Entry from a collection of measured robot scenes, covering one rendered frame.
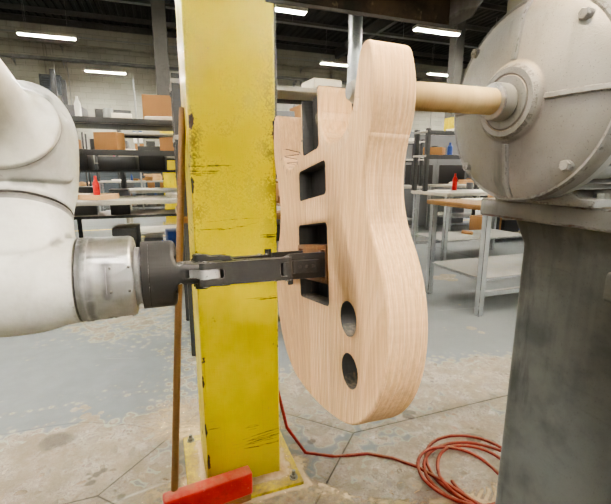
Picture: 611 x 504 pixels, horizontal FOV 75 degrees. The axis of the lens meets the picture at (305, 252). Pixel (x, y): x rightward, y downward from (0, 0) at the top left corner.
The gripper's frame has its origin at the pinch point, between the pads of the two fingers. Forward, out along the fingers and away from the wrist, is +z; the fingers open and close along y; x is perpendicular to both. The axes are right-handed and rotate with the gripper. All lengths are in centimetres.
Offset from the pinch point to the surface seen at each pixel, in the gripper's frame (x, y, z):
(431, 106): 17.8, 9.1, 12.6
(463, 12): 35.8, -1.0, 26.8
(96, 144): 103, -394, -74
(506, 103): 18.4, 10.4, 22.5
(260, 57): 59, -73, 14
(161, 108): 160, -450, -10
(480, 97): 19.0, 9.9, 19.0
